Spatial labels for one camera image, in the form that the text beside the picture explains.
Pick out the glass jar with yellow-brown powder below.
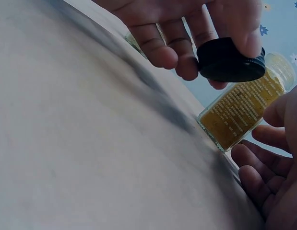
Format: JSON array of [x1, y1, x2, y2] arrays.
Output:
[[197, 52, 296, 153]]

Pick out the clear greenish glass jar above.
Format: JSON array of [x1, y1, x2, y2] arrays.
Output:
[[124, 23, 166, 60]]

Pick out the person's left hand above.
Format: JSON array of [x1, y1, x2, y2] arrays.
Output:
[[91, 0, 263, 91]]

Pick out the person's right hand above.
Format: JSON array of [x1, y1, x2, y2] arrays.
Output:
[[230, 83, 297, 230]]

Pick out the black round lid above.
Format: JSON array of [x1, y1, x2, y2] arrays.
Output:
[[196, 37, 266, 83]]

